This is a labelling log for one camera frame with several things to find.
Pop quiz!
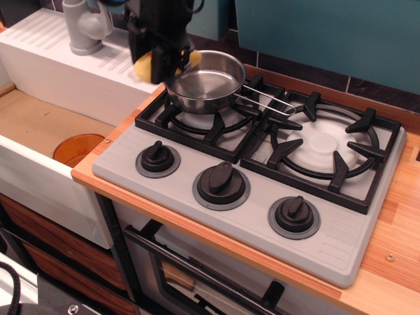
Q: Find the black right burner grate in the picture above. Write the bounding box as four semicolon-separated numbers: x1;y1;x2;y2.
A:
240;91;406;215

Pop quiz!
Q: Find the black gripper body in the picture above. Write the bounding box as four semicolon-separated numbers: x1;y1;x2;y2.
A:
125;1;194;51

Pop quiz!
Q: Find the black left stove knob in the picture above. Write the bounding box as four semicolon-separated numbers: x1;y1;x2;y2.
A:
135;140;181;179

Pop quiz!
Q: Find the white toy sink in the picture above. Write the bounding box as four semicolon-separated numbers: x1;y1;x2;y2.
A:
1;9;156;249

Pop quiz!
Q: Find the black right stove knob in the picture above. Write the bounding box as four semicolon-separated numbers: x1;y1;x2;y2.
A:
268;196;321;240

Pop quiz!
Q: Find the yellow stuffed duck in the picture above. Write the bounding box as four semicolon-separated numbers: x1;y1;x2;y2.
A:
134;51;202;84

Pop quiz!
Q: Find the black oven door handle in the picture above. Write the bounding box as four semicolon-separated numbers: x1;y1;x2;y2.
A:
123;220;284;314

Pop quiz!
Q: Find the orange plastic cup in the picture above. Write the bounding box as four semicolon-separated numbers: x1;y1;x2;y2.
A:
52;133;104;167

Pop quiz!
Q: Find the black braided cable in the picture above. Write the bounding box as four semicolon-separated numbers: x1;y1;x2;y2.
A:
0;261;22;315

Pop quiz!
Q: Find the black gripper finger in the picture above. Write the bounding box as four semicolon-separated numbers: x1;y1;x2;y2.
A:
129;29;152;64
151;45;193;83

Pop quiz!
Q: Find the grey toy faucet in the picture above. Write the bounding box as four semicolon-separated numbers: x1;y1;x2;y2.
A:
62;0;114;56

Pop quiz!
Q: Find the black middle stove knob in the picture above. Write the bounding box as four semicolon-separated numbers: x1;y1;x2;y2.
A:
192;161;251;211

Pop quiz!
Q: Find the stainless steel pan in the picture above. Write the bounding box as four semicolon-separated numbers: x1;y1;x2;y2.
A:
164;50;297;117

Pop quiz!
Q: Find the grey toy stove top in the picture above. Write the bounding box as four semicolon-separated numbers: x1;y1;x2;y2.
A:
92;122;392;287

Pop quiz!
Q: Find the wooden drawer front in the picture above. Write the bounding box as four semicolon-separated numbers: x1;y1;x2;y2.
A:
1;196;138;314

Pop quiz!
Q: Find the black stove knob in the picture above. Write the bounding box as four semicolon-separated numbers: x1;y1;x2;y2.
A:
268;196;321;240
192;161;251;211
135;140;181;179

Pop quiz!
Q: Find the black left burner grate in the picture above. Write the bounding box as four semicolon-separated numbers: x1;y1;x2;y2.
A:
135;75;285;163

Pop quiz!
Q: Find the oven door with window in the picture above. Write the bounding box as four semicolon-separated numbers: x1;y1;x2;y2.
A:
114;203;345;314

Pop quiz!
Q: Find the black burner grate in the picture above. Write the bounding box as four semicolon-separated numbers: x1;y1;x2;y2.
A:
240;91;406;215
135;75;285;163

